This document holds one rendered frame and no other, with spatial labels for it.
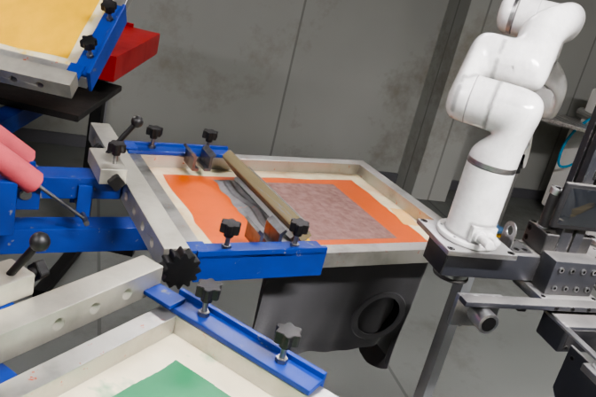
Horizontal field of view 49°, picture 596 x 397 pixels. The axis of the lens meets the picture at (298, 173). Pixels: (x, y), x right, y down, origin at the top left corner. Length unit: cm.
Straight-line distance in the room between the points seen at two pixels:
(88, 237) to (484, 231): 85
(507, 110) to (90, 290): 78
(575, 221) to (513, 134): 26
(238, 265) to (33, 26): 104
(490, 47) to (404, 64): 362
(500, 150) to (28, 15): 141
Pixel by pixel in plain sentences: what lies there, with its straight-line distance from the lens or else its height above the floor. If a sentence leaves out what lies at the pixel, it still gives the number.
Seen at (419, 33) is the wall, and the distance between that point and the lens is 494.
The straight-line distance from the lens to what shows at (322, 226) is 168.
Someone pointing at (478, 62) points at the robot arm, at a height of 147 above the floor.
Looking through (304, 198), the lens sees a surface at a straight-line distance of 183.
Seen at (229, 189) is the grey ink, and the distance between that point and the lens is 176.
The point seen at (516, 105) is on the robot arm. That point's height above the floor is 142.
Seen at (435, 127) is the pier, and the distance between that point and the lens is 487.
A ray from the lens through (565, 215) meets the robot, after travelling 142.
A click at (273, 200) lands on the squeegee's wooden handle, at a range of 157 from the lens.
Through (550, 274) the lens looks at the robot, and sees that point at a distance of 143.
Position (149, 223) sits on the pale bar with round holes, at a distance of 132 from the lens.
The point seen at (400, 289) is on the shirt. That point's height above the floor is 83.
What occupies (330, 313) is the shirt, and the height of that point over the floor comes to 77.
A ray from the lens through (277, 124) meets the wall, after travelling 474.
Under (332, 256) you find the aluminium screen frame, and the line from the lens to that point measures 148.
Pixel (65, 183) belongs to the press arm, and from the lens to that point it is 148.
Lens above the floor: 162
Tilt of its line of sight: 19 degrees down
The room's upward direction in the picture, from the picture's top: 14 degrees clockwise
